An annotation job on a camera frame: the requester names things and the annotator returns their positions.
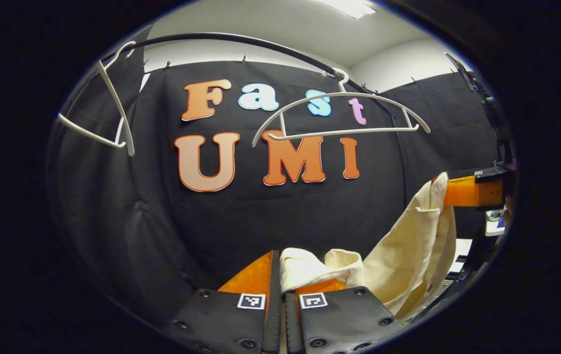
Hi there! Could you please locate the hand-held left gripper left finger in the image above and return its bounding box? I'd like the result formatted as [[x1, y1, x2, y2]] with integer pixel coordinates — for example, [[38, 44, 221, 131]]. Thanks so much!
[[162, 250, 282, 354]]

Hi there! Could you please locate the white clothes hanger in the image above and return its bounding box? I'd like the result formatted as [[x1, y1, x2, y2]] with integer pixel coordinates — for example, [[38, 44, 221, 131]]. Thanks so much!
[[57, 41, 137, 158], [252, 68, 431, 148]]

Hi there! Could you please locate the white side desk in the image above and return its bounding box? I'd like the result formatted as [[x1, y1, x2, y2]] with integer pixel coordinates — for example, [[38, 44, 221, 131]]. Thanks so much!
[[485, 209, 507, 237]]

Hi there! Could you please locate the cream button-up jacket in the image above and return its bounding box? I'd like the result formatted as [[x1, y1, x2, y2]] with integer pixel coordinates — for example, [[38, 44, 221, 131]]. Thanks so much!
[[280, 172, 457, 318]]

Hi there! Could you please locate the black clothes rail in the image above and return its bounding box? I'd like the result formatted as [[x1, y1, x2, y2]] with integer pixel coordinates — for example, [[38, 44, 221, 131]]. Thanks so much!
[[98, 32, 407, 212]]

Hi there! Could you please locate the black backdrop cloth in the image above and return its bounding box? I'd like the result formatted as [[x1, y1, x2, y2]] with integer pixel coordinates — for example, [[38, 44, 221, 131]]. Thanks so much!
[[47, 25, 502, 327]]

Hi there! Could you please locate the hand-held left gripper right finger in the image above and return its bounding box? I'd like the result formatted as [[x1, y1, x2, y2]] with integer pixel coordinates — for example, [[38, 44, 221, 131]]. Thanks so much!
[[283, 278, 405, 354]]

